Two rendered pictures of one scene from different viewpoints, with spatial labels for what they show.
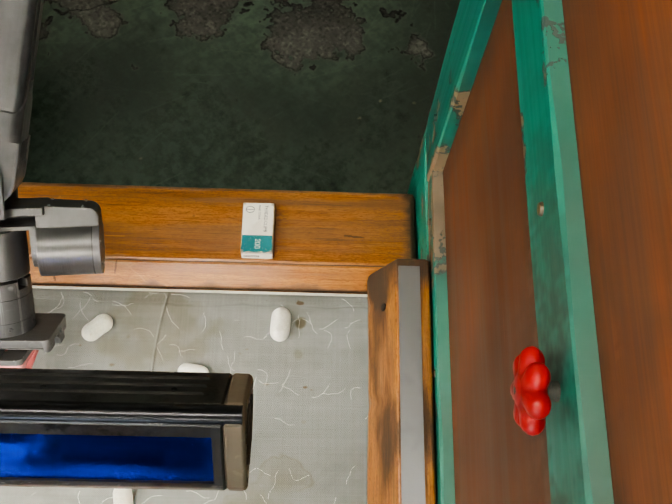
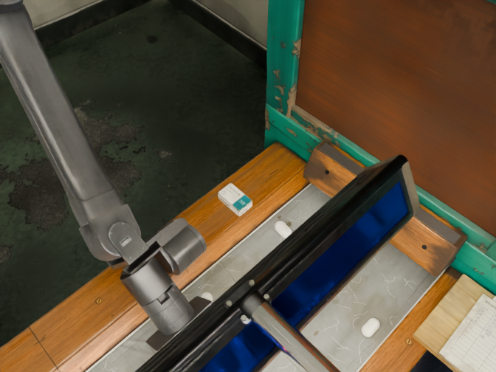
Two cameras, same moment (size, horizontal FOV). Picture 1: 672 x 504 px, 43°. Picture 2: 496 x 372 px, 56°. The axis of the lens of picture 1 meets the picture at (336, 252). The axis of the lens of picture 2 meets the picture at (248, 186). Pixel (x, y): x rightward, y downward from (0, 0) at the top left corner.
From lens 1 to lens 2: 0.42 m
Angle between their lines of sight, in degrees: 23
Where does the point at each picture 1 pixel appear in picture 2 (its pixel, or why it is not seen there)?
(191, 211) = (195, 218)
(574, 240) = not seen: outside the picture
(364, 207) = (265, 159)
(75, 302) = not seen: hidden behind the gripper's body
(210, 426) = (398, 172)
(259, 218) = (231, 193)
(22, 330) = (192, 311)
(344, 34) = (126, 173)
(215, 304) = (246, 248)
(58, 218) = (167, 234)
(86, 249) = (194, 238)
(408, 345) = (356, 170)
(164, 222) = not seen: hidden behind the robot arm
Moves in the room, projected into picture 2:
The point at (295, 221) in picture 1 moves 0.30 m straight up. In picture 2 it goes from (244, 185) to (240, 62)
